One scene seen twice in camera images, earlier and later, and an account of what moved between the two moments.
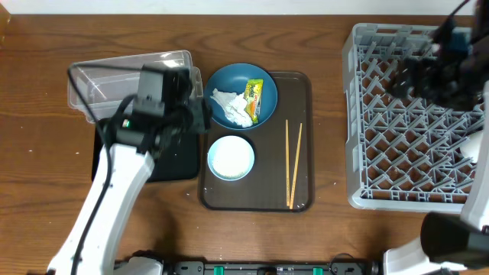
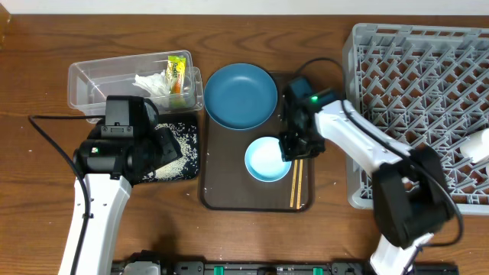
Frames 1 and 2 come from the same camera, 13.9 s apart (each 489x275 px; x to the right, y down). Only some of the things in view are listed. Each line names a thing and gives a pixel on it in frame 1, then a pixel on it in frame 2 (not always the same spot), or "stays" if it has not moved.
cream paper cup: x=472 y=149 stays
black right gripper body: x=451 y=86 to x=301 y=145
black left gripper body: x=182 y=117 to x=157 y=149
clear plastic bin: x=96 y=89 stays
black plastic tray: x=180 y=163 stays
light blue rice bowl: x=231 y=157 to x=263 y=160
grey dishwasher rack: x=403 y=154 stays
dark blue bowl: x=232 y=78 stays
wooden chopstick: x=287 y=165 to x=293 y=183
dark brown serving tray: x=265 y=187 stays
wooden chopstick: x=296 y=166 to x=299 y=184
